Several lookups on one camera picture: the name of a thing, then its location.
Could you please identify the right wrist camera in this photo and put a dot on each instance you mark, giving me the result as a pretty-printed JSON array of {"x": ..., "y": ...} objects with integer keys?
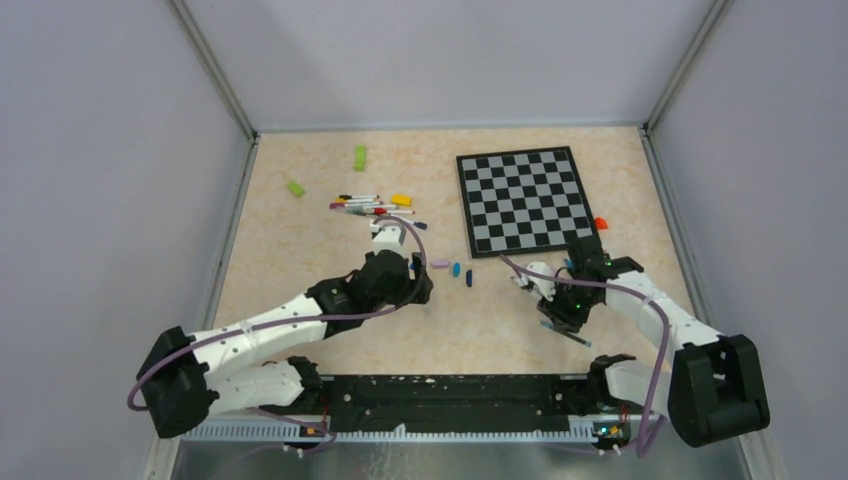
[{"x": 535, "y": 278}]

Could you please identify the black capped marker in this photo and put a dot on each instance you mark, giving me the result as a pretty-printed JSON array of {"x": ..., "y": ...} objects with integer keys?
[{"x": 358, "y": 198}]

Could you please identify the blue thin pen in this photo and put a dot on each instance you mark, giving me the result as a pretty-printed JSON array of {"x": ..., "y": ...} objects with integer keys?
[{"x": 569, "y": 335}]

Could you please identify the aluminium frame rail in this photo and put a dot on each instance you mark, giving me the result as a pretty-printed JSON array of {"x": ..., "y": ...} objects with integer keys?
[{"x": 253, "y": 426}]

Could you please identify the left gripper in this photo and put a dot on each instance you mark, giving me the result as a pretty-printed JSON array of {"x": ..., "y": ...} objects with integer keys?
[{"x": 410, "y": 286}]

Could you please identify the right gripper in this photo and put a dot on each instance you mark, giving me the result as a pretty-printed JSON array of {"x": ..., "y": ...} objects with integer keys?
[{"x": 555, "y": 311}]

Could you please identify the black white chessboard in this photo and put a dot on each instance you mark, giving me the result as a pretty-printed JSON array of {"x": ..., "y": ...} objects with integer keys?
[{"x": 523, "y": 202}]

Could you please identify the yellow block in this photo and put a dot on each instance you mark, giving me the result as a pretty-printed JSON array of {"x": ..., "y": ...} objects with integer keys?
[{"x": 401, "y": 200}]

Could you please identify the red block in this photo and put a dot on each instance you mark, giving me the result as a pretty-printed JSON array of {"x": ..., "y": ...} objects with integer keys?
[{"x": 601, "y": 223}]

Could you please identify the green block far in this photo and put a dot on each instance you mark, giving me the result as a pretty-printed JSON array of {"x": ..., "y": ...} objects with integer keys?
[{"x": 360, "y": 158}]

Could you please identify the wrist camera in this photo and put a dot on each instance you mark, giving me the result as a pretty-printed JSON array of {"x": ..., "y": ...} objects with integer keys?
[
  {"x": 535, "y": 278},
  {"x": 387, "y": 236}
]

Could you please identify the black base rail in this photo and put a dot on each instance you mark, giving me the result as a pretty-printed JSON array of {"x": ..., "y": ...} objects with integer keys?
[{"x": 442, "y": 404}]

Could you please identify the green block near wall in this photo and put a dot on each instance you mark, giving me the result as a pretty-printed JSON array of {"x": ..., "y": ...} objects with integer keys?
[{"x": 296, "y": 189}]

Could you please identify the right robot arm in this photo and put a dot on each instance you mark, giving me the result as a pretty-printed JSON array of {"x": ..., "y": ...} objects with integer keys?
[{"x": 709, "y": 385}]

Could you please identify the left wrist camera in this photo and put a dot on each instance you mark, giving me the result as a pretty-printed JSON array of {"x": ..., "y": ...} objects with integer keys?
[{"x": 387, "y": 236}]

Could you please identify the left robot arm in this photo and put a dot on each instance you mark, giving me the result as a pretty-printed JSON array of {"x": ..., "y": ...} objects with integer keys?
[{"x": 188, "y": 377}]

